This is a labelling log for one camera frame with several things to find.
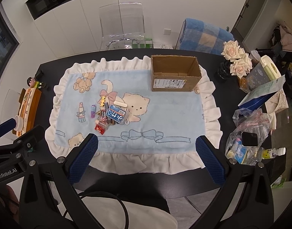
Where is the red capucino candy packet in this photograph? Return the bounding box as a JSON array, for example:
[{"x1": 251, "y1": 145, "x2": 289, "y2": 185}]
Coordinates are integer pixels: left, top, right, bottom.
[{"x1": 94, "y1": 115, "x2": 112, "y2": 135}]

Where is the purple lip balm tube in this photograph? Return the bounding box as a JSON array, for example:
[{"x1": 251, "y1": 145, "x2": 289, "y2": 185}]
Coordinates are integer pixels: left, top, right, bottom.
[{"x1": 91, "y1": 104, "x2": 96, "y2": 118}]

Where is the yellow star hair clip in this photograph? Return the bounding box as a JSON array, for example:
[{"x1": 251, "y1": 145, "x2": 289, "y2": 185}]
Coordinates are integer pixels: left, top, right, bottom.
[{"x1": 99, "y1": 96, "x2": 106, "y2": 107}]

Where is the cream nail file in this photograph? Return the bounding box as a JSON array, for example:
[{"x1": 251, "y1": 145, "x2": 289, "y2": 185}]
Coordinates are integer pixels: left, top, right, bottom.
[{"x1": 114, "y1": 101, "x2": 128, "y2": 108}]

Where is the orange wooden desk calendar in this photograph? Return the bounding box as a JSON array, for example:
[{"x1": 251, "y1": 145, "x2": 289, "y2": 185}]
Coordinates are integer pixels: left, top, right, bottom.
[{"x1": 12, "y1": 88, "x2": 41, "y2": 137}]

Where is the black smartphone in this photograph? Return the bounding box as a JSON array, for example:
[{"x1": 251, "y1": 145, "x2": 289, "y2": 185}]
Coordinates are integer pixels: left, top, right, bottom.
[{"x1": 241, "y1": 132, "x2": 258, "y2": 147}]

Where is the cartoon boy figurine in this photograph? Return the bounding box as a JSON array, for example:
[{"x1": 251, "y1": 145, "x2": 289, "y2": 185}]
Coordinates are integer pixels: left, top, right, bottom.
[{"x1": 27, "y1": 77, "x2": 46, "y2": 90}]

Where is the clear plastic bag of items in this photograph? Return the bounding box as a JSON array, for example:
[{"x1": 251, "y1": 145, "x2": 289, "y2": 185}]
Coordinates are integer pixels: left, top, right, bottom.
[{"x1": 225, "y1": 108, "x2": 272, "y2": 165}]

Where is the small black clip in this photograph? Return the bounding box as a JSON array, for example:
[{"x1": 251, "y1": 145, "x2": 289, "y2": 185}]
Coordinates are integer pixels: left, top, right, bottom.
[{"x1": 34, "y1": 70, "x2": 44, "y2": 80}]

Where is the small yellow label bottle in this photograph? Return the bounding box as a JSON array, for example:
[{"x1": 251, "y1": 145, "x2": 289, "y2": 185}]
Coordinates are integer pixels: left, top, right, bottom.
[{"x1": 260, "y1": 147, "x2": 286, "y2": 160}]

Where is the blue cartoon frilled blanket mat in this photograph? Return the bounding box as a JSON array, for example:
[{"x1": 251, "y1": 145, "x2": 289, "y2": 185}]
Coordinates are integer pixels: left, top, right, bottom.
[{"x1": 45, "y1": 56, "x2": 223, "y2": 175}]

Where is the blue white paper pouch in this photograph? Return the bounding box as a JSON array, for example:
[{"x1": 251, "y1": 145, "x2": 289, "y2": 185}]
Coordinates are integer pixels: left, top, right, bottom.
[{"x1": 238, "y1": 75, "x2": 286, "y2": 111}]

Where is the black flower vase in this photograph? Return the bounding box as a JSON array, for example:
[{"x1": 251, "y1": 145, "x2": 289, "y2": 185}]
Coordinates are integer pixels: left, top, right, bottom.
[{"x1": 214, "y1": 60, "x2": 231, "y2": 83}]

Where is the brown cardboard box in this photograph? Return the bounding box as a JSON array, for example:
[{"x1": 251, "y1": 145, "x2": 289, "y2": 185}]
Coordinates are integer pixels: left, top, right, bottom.
[{"x1": 151, "y1": 55, "x2": 202, "y2": 92}]

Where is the pale pink rose bouquet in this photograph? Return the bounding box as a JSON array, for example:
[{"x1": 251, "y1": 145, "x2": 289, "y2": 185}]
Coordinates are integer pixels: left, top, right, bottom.
[{"x1": 221, "y1": 40, "x2": 253, "y2": 79}]

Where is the green white box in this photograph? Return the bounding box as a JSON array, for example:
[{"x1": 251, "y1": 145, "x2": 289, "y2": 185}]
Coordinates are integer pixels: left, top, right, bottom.
[{"x1": 131, "y1": 38, "x2": 153, "y2": 49}]

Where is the blue checked towel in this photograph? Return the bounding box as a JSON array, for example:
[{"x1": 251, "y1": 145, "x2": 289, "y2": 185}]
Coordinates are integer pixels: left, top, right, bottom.
[{"x1": 176, "y1": 18, "x2": 234, "y2": 55}]

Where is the transparent acrylic chair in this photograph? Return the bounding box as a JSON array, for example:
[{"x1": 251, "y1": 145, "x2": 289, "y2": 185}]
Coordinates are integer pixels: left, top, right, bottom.
[{"x1": 99, "y1": 2, "x2": 145, "y2": 51}]

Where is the black cable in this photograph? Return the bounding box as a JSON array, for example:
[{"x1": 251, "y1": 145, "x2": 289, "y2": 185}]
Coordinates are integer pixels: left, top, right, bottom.
[{"x1": 76, "y1": 190, "x2": 133, "y2": 229}]

